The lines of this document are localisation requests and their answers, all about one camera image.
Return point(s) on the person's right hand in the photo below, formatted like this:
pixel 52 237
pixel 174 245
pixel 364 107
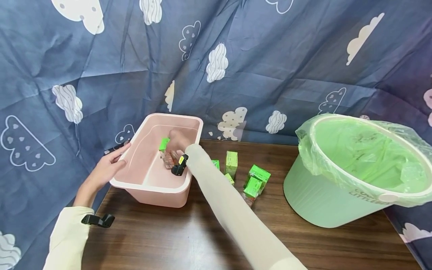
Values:
pixel 179 140

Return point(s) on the person's left hand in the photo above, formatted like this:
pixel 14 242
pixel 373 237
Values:
pixel 103 170

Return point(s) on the person's left index finger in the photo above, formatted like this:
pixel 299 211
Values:
pixel 120 149

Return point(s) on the person's right fingers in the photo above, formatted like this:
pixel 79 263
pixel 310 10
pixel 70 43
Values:
pixel 172 139

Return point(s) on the person's left thumb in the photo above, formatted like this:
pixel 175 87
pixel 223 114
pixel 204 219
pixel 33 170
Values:
pixel 119 165

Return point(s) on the pink plastic bin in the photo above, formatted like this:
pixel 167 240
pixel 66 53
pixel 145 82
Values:
pixel 145 176

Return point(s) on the person's left forearm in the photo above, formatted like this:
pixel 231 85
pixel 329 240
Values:
pixel 69 236

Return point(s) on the person's right forearm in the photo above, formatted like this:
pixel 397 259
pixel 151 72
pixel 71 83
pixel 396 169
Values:
pixel 233 210

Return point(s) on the small green box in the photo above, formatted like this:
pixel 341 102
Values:
pixel 230 179
pixel 164 144
pixel 216 164

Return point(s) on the clear plastic packet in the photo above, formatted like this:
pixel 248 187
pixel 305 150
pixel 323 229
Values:
pixel 250 200
pixel 168 159

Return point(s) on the black wrist band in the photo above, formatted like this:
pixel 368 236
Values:
pixel 179 165
pixel 98 220

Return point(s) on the tall green box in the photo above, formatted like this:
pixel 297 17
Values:
pixel 231 164

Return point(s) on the light green plastic bucket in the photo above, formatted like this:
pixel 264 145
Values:
pixel 314 198

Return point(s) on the green plastic bag liner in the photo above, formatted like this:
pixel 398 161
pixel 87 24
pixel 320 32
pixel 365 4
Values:
pixel 364 157

